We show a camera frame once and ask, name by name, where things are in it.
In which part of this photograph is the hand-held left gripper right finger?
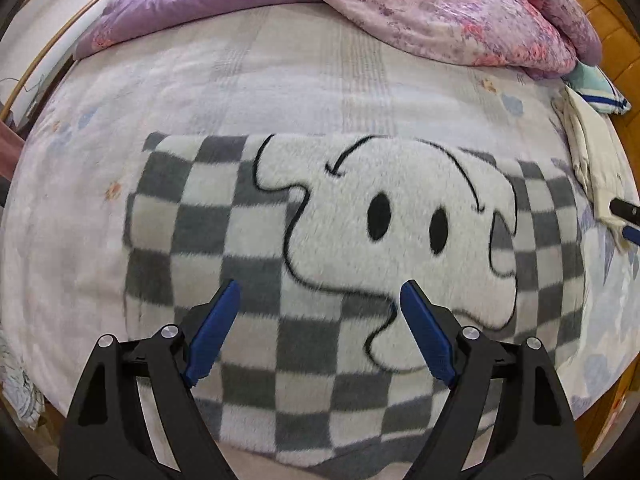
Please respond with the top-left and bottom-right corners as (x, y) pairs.
(400, 280), (585, 480)

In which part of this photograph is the pink floral quilt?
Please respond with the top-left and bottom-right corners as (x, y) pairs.
(272, 0), (604, 81)

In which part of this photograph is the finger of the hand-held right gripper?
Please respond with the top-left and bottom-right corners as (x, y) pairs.
(609, 198), (640, 247)

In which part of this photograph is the bed with pale sheet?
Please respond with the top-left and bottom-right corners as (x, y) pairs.
(0, 2), (640, 461)

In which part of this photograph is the curved tan rod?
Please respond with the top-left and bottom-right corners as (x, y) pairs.
(0, 0), (153, 123)

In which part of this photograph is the teal striped pillow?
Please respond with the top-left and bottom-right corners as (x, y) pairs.
(565, 62), (632, 117)

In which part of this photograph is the checkered dog fleece blanket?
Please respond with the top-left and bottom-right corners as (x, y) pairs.
(122, 132), (589, 468)

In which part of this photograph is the purple pillow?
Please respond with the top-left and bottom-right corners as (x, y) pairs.
(74, 0), (327, 62)

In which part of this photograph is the floral patterned cloth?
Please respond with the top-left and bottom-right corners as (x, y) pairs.
(0, 329), (44, 432)

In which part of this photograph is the wooden headboard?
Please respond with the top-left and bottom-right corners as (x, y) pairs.
(545, 0), (640, 128)

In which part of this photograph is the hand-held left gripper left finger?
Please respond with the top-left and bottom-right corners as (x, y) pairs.
(57, 280), (242, 480)

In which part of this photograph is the cream folded garment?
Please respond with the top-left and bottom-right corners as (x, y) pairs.
(551, 87), (628, 253)

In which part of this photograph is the dark red cloth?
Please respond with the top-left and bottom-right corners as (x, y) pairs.
(0, 119), (27, 183)

